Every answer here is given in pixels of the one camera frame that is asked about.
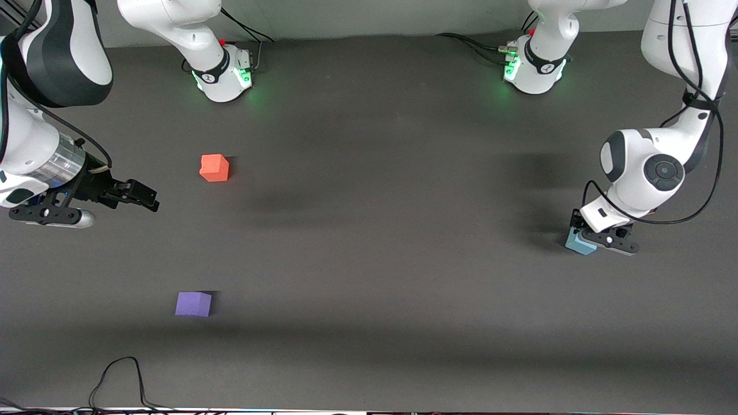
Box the light blue foam block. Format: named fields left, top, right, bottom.
left=564, top=227, right=598, bottom=256

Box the orange foam block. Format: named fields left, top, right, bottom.
left=199, top=154, right=230, bottom=183

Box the purple foam block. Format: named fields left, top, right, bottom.
left=175, top=292, right=213, bottom=318

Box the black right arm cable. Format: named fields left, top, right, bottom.
left=0, top=0, right=114, bottom=171

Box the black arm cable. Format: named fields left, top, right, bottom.
left=581, top=0, right=726, bottom=227
left=0, top=0, right=114, bottom=171

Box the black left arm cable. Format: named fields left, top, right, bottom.
left=581, top=0, right=726, bottom=227

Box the black looped cable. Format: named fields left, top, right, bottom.
left=88, top=356, right=176, bottom=413

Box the black metal frame bar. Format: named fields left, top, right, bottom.
left=0, top=0, right=44, bottom=31

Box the black right base cable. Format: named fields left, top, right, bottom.
left=219, top=7, right=276, bottom=74

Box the black base cable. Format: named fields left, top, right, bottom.
left=219, top=7, right=276, bottom=74
left=434, top=10, right=540, bottom=65

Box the black left base cable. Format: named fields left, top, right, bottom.
left=434, top=10, right=540, bottom=65

